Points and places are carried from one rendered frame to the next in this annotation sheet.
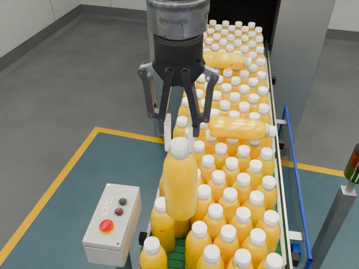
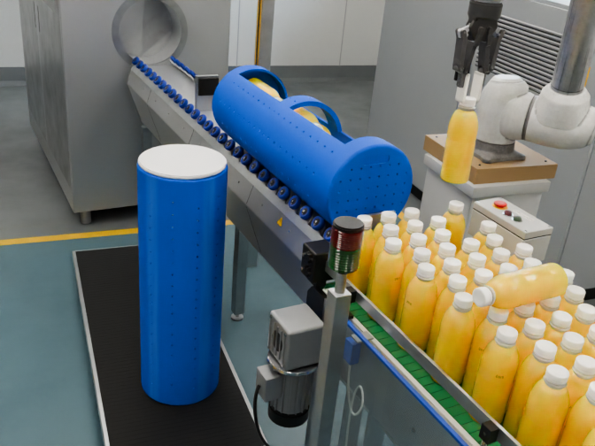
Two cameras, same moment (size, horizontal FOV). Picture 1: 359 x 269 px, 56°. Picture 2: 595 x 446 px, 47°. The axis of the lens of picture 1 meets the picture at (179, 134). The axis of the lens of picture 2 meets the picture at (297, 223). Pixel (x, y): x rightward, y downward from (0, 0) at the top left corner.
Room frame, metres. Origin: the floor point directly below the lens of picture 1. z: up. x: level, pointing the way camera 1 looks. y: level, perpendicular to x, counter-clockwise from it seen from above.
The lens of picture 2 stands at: (1.52, -1.32, 1.84)
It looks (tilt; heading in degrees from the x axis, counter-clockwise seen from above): 26 degrees down; 141
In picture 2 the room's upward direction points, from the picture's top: 5 degrees clockwise
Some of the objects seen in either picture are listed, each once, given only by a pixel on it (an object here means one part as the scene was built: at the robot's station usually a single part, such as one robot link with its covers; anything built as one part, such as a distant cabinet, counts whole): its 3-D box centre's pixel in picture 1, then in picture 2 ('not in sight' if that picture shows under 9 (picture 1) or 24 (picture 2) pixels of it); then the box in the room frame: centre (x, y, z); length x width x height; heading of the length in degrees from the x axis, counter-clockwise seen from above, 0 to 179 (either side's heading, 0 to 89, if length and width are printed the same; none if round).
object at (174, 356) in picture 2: not in sight; (181, 280); (-0.28, -0.36, 0.59); 0.28 x 0.28 x 0.88
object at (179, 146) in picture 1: (179, 148); (467, 103); (0.49, 0.00, 1.40); 0.04 x 0.04 x 0.02
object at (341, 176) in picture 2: not in sight; (299, 140); (-0.16, 0.00, 1.09); 0.88 x 0.28 x 0.28; 171
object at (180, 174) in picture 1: (180, 181); (460, 142); (0.49, 0.00, 1.30); 0.07 x 0.07 x 0.19
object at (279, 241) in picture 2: not in sight; (230, 162); (-0.72, 0.09, 0.79); 2.17 x 0.29 x 0.34; 171
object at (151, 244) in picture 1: (151, 246); (455, 207); (0.47, 0.07, 1.10); 0.04 x 0.04 x 0.02
